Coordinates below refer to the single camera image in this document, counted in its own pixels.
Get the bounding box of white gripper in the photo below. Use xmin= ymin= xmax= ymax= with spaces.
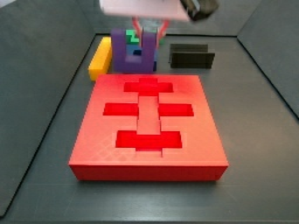
xmin=99 ymin=0 xmax=190 ymax=47

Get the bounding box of purple U-shaped block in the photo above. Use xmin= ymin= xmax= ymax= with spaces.
xmin=111 ymin=29 xmax=157 ymax=74

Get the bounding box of red puzzle board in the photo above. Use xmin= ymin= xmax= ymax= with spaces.
xmin=70 ymin=74 xmax=230 ymax=181

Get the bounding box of green stepped block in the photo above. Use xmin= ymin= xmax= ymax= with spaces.
xmin=126 ymin=30 xmax=141 ymax=45

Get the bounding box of yellow long block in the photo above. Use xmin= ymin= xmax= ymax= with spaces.
xmin=89 ymin=37 xmax=113 ymax=81

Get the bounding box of black angled bracket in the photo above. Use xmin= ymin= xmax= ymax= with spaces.
xmin=170 ymin=44 xmax=216 ymax=69

